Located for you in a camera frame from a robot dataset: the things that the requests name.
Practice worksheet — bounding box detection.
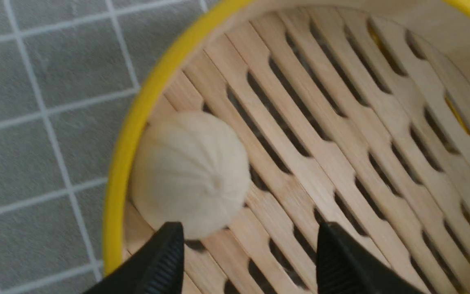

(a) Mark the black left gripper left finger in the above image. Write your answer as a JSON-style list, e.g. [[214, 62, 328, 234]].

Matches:
[[85, 222, 185, 294]]

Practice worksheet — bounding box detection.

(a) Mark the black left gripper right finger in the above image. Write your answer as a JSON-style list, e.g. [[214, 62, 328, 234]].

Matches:
[[317, 222, 422, 294]]

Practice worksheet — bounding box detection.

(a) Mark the white steamed bun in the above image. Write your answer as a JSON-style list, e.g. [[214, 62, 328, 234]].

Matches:
[[129, 111, 251, 240]]

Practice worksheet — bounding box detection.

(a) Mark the yellow-rimmed bamboo steamer basket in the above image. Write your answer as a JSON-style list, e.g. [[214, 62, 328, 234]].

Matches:
[[103, 0, 470, 294]]

